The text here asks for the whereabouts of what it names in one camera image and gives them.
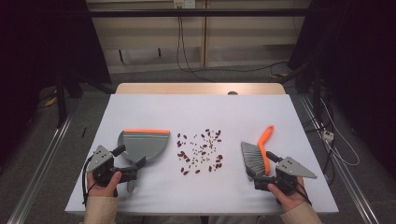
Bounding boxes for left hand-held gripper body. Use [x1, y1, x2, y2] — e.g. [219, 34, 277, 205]
[87, 145, 139, 188]

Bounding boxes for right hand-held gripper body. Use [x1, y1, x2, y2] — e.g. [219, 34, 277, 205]
[253, 156, 318, 196]

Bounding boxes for grey brush with orange handle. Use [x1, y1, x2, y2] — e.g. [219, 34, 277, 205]
[240, 124, 276, 183]

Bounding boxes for grey dustpan with orange edge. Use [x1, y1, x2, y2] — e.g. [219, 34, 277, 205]
[117, 128, 171, 194]

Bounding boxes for group of red kidney beans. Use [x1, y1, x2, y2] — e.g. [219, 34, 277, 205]
[177, 128, 224, 175]

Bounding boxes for group of small green beans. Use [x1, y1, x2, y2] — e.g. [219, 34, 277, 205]
[186, 133, 219, 164]

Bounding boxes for person's left hand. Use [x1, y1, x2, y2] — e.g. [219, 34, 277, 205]
[86, 170, 123, 199]

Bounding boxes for person's right hand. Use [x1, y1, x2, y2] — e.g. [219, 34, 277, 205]
[267, 176, 308, 214]

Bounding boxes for white table cover board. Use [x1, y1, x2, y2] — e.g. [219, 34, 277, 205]
[64, 93, 340, 217]

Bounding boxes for wooden table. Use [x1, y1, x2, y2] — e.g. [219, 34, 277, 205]
[115, 82, 287, 95]

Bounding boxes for black curtain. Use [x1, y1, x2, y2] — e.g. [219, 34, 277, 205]
[0, 0, 112, 160]
[287, 0, 396, 171]

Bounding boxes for black horizontal bar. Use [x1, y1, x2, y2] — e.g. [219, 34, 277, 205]
[88, 8, 312, 18]

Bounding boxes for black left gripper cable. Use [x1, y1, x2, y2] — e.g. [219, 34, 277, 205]
[81, 155, 95, 207]

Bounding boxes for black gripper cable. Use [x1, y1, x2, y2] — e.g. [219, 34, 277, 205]
[81, 155, 95, 207]
[292, 181, 313, 206]

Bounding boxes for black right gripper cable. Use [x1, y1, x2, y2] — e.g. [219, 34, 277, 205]
[292, 181, 313, 206]

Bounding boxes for metal floor rail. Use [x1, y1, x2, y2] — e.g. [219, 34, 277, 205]
[7, 116, 75, 224]
[300, 94, 380, 224]

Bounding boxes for white cable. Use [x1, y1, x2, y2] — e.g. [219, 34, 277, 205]
[319, 98, 361, 167]

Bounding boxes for black floor cable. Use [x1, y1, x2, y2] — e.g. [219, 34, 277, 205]
[186, 61, 289, 75]

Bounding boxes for black hanging cables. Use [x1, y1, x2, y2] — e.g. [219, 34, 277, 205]
[176, 15, 216, 83]

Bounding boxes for white wall socket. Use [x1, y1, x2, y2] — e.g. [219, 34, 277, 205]
[173, 0, 196, 9]

